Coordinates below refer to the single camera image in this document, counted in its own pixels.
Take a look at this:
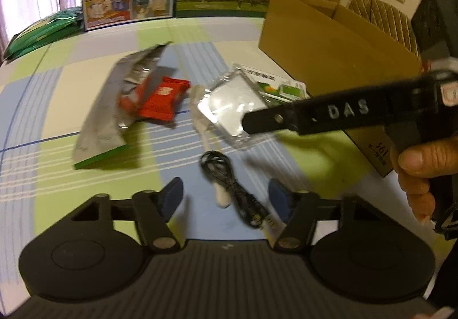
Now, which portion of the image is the white spoon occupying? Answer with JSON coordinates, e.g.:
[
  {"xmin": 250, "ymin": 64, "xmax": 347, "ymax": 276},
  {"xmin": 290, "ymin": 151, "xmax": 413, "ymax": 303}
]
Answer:
[{"xmin": 189, "ymin": 85, "xmax": 230, "ymax": 208}]

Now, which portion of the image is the black cable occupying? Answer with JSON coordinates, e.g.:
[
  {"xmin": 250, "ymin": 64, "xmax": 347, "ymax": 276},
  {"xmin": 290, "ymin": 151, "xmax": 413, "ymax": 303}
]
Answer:
[{"xmin": 199, "ymin": 150, "xmax": 278, "ymax": 230}]

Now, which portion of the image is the silver foil bag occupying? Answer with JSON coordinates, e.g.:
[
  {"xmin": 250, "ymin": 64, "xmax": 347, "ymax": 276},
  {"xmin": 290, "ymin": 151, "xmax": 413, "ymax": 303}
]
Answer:
[{"xmin": 72, "ymin": 41, "xmax": 174, "ymax": 169}]

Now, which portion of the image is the red candy packet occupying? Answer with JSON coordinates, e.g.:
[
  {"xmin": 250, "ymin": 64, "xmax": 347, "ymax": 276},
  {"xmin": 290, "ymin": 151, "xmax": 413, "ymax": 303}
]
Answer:
[{"xmin": 118, "ymin": 76, "xmax": 190, "ymax": 122}]

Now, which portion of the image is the green white medicine box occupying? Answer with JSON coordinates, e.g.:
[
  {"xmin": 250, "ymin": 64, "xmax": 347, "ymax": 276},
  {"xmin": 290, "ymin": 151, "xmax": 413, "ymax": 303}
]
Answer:
[{"xmin": 232, "ymin": 63, "xmax": 307, "ymax": 104}]

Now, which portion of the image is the person's right hand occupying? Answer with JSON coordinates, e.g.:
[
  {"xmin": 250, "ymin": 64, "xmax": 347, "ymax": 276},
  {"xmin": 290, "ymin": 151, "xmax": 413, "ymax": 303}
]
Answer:
[{"xmin": 390, "ymin": 137, "xmax": 458, "ymax": 223}]

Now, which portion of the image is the quilted beige chair back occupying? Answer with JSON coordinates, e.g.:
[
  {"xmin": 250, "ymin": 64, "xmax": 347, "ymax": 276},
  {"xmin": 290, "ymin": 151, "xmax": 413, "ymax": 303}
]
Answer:
[{"xmin": 347, "ymin": 0, "xmax": 421, "ymax": 59}]

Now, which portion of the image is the brown cardboard box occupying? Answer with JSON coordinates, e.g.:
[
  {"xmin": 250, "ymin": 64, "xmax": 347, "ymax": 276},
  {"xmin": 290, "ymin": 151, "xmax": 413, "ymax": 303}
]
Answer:
[{"xmin": 258, "ymin": 0, "xmax": 423, "ymax": 179}]

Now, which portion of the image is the green plastic package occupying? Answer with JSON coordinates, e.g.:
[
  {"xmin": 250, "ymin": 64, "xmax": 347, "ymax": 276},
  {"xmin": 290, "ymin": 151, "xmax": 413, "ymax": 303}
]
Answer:
[{"xmin": 3, "ymin": 7, "xmax": 84, "ymax": 62}]

